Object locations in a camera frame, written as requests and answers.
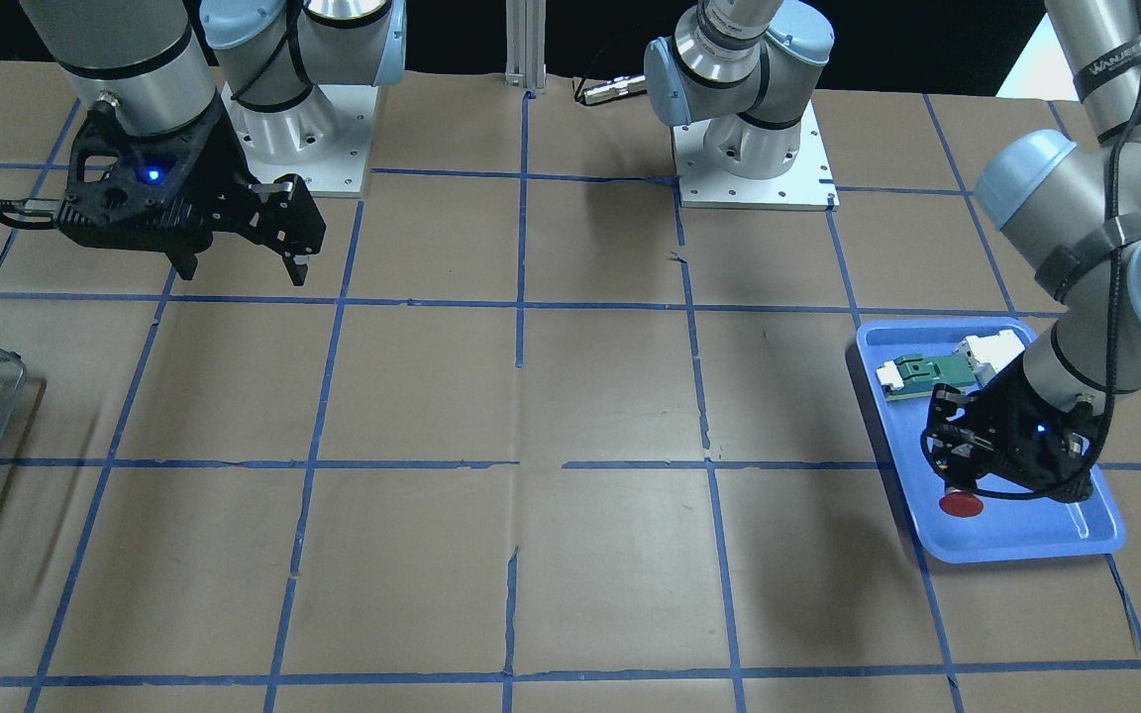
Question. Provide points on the green terminal block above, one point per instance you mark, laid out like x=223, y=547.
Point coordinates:
x=916, y=375

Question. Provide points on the aluminium frame post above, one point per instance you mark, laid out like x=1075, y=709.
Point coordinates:
x=525, y=24

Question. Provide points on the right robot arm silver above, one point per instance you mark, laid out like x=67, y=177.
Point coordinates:
x=162, y=71

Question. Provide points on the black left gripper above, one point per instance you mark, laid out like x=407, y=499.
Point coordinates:
x=1011, y=405

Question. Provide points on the blue plastic tray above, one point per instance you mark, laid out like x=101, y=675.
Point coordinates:
x=1006, y=530

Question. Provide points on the red emergency stop button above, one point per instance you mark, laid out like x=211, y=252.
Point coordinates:
x=960, y=502

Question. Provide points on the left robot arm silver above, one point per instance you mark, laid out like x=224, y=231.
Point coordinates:
x=1075, y=216

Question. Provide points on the white circuit breaker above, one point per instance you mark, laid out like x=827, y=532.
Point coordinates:
x=986, y=357

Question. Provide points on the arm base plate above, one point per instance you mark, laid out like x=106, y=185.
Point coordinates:
x=326, y=139
x=727, y=164

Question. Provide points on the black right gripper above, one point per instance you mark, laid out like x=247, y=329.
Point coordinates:
x=225, y=158

